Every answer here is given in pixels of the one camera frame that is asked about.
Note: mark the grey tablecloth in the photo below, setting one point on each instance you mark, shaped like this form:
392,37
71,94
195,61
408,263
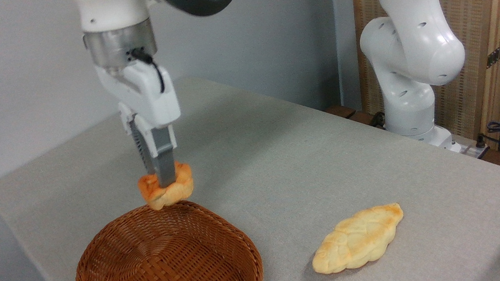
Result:
331,183

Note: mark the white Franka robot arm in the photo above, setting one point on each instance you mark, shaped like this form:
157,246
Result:
414,44

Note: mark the black metal hinge strip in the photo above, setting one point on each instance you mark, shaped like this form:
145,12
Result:
499,53

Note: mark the brown wicker basket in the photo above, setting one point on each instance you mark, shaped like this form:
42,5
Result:
170,265

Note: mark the long leaf-shaped bread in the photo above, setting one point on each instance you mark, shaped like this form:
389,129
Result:
359,237

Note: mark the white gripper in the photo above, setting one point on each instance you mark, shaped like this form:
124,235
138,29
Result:
149,100

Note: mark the round knotted bread roll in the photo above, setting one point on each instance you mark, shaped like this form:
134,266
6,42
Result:
174,192

